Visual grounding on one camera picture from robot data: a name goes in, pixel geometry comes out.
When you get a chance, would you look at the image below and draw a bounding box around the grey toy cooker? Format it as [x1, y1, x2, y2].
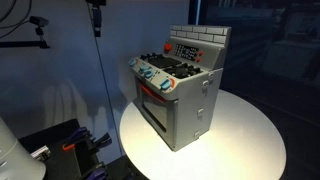
[127, 24, 232, 153]

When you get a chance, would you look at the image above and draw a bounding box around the large red cooker knob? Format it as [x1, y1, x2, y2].
[163, 42, 174, 54]

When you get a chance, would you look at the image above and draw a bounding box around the grey oven door with window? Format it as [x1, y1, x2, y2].
[134, 77, 179, 152]

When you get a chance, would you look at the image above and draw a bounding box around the round white table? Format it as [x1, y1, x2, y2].
[119, 89, 288, 180]

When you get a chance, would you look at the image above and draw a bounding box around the silver metal tool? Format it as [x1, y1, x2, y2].
[31, 146, 51, 161]

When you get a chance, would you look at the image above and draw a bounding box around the red oven door handle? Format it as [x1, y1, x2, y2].
[139, 83, 168, 104]

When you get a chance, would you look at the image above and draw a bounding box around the orange handled tool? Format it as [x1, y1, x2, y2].
[62, 143, 76, 152]

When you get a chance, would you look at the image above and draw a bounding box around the black equipment with cables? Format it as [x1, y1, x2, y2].
[18, 118, 114, 180]

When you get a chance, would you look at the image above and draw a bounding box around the black camera on mount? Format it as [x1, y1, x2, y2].
[29, 15, 50, 28]

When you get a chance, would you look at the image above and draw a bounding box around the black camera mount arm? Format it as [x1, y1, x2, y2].
[0, 26, 51, 50]

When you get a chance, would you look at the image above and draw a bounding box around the black cable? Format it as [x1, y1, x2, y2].
[0, 0, 34, 38]

